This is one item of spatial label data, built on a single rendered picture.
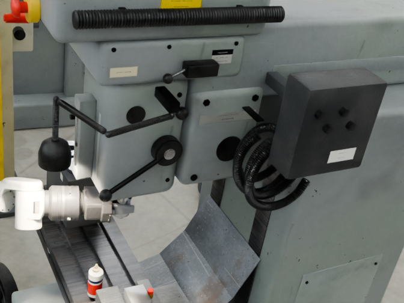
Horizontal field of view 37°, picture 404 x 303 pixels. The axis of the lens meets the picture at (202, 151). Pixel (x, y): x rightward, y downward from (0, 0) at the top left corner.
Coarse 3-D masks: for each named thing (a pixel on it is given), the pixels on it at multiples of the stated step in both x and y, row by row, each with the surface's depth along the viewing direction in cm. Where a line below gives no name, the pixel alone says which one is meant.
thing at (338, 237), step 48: (384, 96) 159; (384, 144) 157; (240, 192) 177; (288, 192) 156; (336, 192) 159; (384, 192) 169; (288, 240) 161; (336, 240) 171; (384, 240) 182; (240, 288) 183; (288, 288) 172; (336, 288) 183; (384, 288) 198
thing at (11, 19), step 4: (4, 16) 129; (8, 16) 129; (12, 16) 129; (20, 16) 130; (24, 16) 130; (4, 20) 129; (8, 20) 129; (12, 20) 129; (16, 20) 130; (20, 20) 130; (24, 20) 130
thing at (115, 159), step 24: (96, 96) 136; (120, 96) 129; (144, 96) 132; (96, 120) 139; (120, 120) 132; (144, 120) 135; (168, 120) 138; (96, 144) 141; (120, 144) 136; (144, 144) 139; (96, 168) 143; (120, 168) 139; (168, 168) 146; (120, 192) 143; (144, 192) 146
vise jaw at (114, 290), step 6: (108, 288) 160; (114, 288) 161; (96, 294) 159; (102, 294) 158; (108, 294) 158; (114, 294) 159; (120, 294) 159; (96, 300) 160; (102, 300) 156; (108, 300) 157; (114, 300) 157; (120, 300) 157
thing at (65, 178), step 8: (72, 144) 200; (72, 152) 196; (72, 160) 192; (48, 176) 204; (56, 176) 196; (64, 176) 187; (72, 176) 187; (48, 184) 206; (56, 184) 197; (64, 184) 188; (72, 184) 186; (80, 184) 187; (88, 184) 189; (80, 216) 194; (64, 224) 195; (72, 224) 194; (80, 224) 196; (88, 224) 198
